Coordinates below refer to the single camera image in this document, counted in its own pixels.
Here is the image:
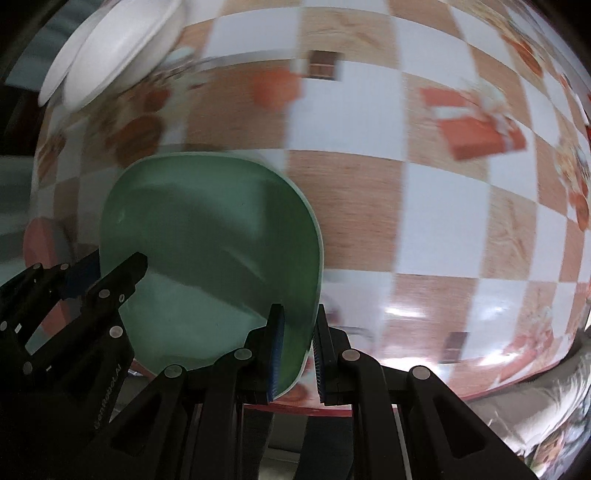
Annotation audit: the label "green plate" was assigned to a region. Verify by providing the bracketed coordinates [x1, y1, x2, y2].
[99, 154, 326, 401]

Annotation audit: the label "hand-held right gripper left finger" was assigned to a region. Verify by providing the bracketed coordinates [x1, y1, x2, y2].
[99, 304, 286, 480]

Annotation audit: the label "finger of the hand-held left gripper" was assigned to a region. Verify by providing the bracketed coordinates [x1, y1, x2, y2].
[69, 252, 149, 366]
[0, 249, 101, 376]

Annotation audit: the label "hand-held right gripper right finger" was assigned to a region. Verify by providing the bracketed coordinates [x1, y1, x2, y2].
[312, 304, 539, 480]

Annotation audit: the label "person's dark trousers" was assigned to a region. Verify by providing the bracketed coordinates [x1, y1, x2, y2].
[295, 413, 356, 480]

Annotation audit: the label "checkered printed tablecloth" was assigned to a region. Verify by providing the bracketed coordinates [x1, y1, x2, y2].
[23, 0, 591, 418]

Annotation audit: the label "grey-green ribbed sofa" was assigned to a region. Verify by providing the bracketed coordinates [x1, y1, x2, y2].
[0, 154, 38, 278]

